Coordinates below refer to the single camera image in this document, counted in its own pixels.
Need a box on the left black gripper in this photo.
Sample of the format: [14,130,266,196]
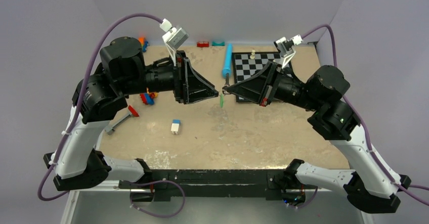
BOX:
[118,49,219,103]

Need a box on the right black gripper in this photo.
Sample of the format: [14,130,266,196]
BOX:
[227,60,322,111]

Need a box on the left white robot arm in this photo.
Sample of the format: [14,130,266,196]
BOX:
[44,37,219,191]

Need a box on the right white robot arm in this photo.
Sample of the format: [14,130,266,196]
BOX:
[223,62,411,214]

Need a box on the black white chessboard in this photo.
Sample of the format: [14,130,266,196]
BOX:
[232,52,304,105]

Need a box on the blue cylinder tool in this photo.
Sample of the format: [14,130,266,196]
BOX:
[222,43,233,78]

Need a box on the white blue toy brick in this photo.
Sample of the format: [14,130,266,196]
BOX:
[170,119,181,135]

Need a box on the red toy brick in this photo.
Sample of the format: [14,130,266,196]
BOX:
[196,41,210,48]

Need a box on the teal toy piece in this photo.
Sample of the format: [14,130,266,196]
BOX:
[211,40,225,47]

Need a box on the colourful toy brick stack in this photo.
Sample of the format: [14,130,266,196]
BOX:
[139,89,158,105]

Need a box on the red grey toy hammer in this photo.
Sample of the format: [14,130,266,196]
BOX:
[104,105,140,135]

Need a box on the blue orange toy car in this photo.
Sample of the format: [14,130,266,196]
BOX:
[138,37,149,53]

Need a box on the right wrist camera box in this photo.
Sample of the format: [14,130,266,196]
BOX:
[274,34,303,69]

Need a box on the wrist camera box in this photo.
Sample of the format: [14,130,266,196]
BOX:
[159,18,189,66]
[274,34,303,69]

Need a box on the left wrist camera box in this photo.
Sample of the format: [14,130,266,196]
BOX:
[159,18,189,66]

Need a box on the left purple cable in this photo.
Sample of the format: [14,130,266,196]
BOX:
[37,13,163,202]

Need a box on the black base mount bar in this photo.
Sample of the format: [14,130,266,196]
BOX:
[118,169,306,206]

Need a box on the aluminium frame rail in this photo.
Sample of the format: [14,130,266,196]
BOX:
[60,180,119,224]

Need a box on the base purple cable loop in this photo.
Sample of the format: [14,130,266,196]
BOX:
[128,178,186,218]

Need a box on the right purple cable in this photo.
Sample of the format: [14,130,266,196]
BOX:
[302,24,429,206]

